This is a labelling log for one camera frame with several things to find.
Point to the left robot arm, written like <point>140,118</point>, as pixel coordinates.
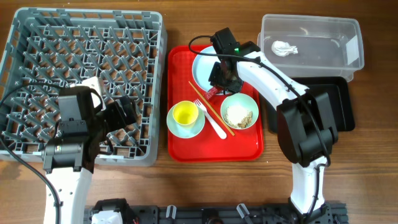
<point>69,159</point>

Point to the wooden chopstick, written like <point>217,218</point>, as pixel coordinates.
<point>212,109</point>

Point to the white plastic fork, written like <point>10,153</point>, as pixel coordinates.
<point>213,123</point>

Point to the red sauce packet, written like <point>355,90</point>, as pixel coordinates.
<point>211,92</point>

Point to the yellow plastic cup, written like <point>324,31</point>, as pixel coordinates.
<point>185,113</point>

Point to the light blue plate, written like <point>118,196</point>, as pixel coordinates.
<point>201,70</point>

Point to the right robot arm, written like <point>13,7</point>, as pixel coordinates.
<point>306,129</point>

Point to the black plastic tray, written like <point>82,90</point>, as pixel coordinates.
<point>338,92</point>

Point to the grey dishwasher rack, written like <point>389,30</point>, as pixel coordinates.
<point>50,48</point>

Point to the rice and peanut shells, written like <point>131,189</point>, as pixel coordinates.
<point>238,116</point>

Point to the light blue small bowl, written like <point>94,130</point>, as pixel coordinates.
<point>185,133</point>

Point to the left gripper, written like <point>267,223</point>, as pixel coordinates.
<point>120,120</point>

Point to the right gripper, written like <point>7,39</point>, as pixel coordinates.
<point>214,81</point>

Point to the clear plastic bin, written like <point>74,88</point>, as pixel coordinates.
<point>327,46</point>

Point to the light green bowl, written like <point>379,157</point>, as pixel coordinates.
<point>243,100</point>

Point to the red plastic tray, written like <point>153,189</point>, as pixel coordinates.
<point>207,146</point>

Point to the white napkin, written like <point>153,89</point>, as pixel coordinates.
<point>283,49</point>

